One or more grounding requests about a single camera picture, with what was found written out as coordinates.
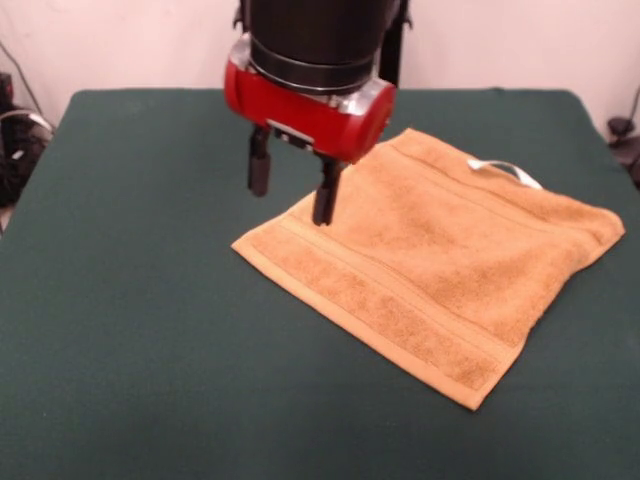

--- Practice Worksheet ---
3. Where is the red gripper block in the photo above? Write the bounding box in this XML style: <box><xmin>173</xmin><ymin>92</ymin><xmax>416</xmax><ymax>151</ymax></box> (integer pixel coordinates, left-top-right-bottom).
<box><xmin>222</xmin><ymin>34</ymin><xmax>398</xmax><ymax>227</ymax></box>

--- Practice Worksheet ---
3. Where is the orange terry towel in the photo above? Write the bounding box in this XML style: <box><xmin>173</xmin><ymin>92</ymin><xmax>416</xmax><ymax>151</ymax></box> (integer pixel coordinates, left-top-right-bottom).
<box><xmin>230</xmin><ymin>127</ymin><xmax>627</xmax><ymax>412</ymax></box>

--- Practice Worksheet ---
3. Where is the dark green table cloth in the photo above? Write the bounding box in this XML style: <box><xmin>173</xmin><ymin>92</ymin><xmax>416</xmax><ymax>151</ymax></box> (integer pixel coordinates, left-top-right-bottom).
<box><xmin>0</xmin><ymin>87</ymin><xmax>640</xmax><ymax>480</ymax></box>

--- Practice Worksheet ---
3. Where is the black clamp base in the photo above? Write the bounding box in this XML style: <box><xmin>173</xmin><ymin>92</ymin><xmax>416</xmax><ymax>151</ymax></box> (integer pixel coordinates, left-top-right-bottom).
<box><xmin>606</xmin><ymin>116</ymin><xmax>640</xmax><ymax>189</ymax></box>

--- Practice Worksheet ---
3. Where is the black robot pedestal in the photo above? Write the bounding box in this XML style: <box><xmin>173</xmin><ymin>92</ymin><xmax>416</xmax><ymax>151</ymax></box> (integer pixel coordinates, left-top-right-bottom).
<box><xmin>232</xmin><ymin>0</ymin><xmax>414</xmax><ymax>91</ymax></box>

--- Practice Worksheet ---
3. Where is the black cable bundle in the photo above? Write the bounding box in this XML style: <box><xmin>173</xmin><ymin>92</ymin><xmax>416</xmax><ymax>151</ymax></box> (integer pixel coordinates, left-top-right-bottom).
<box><xmin>0</xmin><ymin>107</ymin><xmax>55</xmax><ymax>208</ymax></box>

